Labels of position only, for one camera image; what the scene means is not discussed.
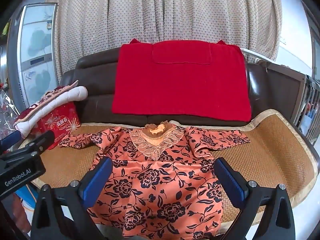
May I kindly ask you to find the beige dotted curtain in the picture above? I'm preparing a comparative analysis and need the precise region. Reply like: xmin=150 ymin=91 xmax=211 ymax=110
xmin=45 ymin=0 xmax=283 ymax=80

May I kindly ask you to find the silver floral refrigerator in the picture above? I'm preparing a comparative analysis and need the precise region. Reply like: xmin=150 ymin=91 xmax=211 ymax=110
xmin=15 ymin=2 xmax=59 ymax=108

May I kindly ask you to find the folded white and red quilt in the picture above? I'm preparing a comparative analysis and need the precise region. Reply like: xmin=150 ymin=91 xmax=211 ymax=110
xmin=14 ymin=80 xmax=88 ymax=138

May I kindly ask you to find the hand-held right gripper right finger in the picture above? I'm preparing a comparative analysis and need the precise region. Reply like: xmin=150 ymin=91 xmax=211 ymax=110
xmin=214 ymin=157 xmax=297 ymax=240

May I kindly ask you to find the red tin box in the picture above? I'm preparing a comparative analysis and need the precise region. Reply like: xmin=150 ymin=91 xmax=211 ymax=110
xmin=37 ymin=102 xmax=82 ymax=151

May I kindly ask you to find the wooden slatted railing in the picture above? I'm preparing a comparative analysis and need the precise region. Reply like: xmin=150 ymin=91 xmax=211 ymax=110
xmin=292 ymin=74 xmax=320 ymax=144

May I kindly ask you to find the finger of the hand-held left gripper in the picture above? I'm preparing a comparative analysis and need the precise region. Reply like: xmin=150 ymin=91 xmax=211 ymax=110
xmin=15 ymin=129 xmax=55 ymax=156
xmin=0 ymin=131 xmax=24 ymax=153

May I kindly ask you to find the brown leather sofa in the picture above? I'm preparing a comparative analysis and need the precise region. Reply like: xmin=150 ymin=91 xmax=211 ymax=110
xmin=59 ymin=46 xmax=309 ymax=130

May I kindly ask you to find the orange floral dress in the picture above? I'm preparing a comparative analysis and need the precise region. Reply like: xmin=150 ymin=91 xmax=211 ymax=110
xmin=59 ymin=121 xmax=251 ymax=240

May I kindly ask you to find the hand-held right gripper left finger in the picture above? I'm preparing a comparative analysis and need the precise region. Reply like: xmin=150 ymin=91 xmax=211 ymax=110
xmin=30 ymin=157 xmax=114 ymax=240

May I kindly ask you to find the woven bamboo mat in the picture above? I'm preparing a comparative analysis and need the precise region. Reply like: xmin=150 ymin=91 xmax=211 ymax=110
xmin=19 ymin=109 xmax=318 ymax=227

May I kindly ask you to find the shiny plastic wrap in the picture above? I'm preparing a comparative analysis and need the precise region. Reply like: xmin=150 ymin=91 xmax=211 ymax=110
xmin=0 ymin=80 xmax=22 ymax=137

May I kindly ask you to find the red knitted blanket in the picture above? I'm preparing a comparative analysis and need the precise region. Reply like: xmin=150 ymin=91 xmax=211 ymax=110
xmin=111 ymin=38 xmax=252 ymax=122

